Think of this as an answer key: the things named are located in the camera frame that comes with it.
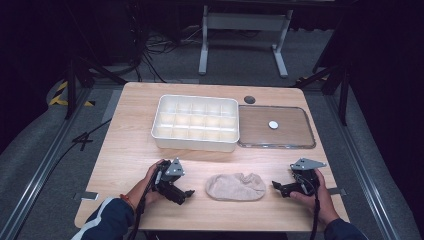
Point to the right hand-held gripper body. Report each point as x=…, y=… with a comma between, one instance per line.
x=305, y=176

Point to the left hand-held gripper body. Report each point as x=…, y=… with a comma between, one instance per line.
x=168, y=181

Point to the beige sock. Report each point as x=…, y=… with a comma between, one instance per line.
x=235, y=187

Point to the white compartment storage box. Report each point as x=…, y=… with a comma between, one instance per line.
x=196, y=121

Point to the person's left hand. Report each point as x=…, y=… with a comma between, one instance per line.
x=146, y=190

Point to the person's right hand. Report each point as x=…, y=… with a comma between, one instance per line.
x=321, y=205

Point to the grey tape strip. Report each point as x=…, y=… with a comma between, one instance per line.
x=86, y=195
x=336, y=191

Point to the orange wrist band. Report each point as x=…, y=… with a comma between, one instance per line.
x=127, y=201

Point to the clear plastic lid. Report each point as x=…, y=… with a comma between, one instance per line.
x=276, y=128

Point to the white round lid knob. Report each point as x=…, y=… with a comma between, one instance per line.
x=273, y=125

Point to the dark round table grommet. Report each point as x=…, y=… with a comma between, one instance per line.
x=249, y=99

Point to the black metal stand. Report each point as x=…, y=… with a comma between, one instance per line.
x=333, y=83
x=80, y=76

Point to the yellow black hazard tape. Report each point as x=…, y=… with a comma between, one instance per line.
x=63, y=96

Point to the aluminium floor rail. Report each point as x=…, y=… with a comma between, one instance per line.
x=358, y=160
x=40, y=166

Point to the white metal table frame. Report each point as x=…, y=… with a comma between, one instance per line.
x=245, y=23

